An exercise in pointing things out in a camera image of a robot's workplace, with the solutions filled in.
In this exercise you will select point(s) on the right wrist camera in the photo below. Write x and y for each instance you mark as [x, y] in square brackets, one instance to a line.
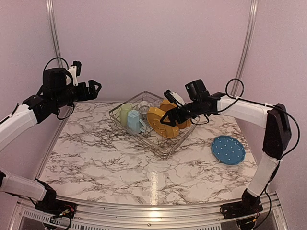
[173, 97]

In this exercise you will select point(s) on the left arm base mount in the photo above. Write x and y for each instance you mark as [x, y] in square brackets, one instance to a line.
[57, 207]

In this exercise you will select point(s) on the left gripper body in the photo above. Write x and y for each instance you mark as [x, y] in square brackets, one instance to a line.
[82, 95]

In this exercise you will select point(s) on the green mug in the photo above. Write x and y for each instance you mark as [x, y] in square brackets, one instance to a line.
[124, 110]

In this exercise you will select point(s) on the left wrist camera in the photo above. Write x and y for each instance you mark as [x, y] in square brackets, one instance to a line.
[75, 71]

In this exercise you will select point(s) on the wire dish rack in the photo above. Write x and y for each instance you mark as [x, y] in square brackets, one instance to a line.
[161, 139]

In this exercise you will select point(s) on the light blue mug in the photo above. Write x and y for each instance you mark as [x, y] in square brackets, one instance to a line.
[134, 122]

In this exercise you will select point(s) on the left aluminium post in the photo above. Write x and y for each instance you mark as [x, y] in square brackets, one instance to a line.
[53, 28]

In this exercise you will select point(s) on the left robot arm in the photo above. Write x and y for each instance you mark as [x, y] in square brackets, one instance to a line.
[60, 88]

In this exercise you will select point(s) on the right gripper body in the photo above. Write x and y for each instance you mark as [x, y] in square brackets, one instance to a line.
[184, 116]

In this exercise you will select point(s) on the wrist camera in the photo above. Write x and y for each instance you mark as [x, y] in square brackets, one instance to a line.
[75, 71]
[173, 97]

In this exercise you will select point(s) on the blue dotted plate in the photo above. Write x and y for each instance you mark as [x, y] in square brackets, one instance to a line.
[228, 150]

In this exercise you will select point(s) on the yellow plate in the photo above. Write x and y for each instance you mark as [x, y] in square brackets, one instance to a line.
[153, 117]
[165, 105]

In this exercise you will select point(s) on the clear glass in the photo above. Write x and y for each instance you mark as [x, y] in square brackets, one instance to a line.
[143, 112]
[157, 103]

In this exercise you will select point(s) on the white ribbed bowl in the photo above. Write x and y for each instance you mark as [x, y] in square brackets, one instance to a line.
[144, 103]

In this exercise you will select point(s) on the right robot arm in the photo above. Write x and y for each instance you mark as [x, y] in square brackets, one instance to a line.
[274, 119]

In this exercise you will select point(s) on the right aluminium post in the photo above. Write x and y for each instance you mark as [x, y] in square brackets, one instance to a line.
[247, 44]

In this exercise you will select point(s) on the front aluminium rail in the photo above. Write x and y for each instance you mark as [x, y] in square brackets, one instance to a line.
[90, 215]

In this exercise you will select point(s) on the aluminium post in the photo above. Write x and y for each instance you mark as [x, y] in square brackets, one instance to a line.
[53, 28]
[247, 44]

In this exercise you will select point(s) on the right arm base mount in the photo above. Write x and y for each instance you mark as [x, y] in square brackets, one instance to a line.
[239, 209]

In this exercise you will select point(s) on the yellow plate front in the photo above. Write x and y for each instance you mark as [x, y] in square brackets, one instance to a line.
[153, 117]

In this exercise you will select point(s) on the clear glass front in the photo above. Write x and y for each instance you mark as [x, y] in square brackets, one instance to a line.
[143, 112]

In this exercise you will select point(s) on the clear glass back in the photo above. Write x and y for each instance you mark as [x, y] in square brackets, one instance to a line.
[157, 103]

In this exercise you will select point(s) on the yellow plate back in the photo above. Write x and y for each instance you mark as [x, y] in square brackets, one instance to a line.
[165, 105]

